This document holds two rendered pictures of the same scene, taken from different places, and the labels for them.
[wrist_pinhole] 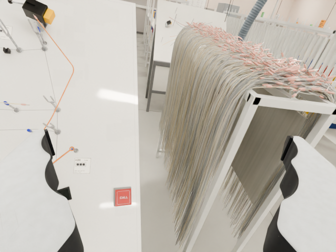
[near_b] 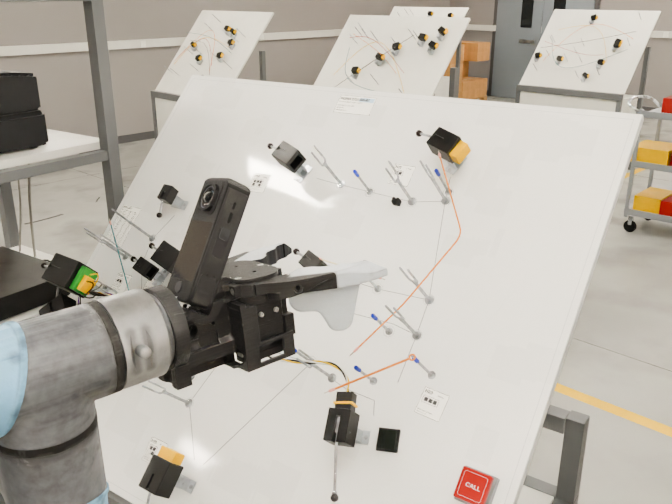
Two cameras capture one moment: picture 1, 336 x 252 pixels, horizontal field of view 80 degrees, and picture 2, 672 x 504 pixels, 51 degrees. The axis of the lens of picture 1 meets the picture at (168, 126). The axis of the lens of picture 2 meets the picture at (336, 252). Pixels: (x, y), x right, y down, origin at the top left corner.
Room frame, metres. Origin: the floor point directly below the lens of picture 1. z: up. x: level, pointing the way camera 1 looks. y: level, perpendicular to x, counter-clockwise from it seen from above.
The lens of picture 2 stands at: (-0.25, -0.55, 1.82)
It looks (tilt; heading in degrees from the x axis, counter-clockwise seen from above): 20 degrees down; 57
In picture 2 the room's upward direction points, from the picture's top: straight up
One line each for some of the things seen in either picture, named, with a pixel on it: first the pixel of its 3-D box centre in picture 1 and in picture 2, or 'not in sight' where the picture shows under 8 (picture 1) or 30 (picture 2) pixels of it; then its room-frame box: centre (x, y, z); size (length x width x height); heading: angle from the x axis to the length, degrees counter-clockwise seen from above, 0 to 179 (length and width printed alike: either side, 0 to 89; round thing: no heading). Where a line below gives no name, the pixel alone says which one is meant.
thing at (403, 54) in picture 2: not in sight; (376, 125); (3.07, 3.99, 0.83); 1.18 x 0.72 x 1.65; 105
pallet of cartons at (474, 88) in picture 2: not in sight; (449, 74); (8.02, 8.65, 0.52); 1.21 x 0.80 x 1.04; 15
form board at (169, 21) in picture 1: (186, 62); not in sight; (3.53, -0.07, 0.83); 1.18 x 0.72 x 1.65; 103
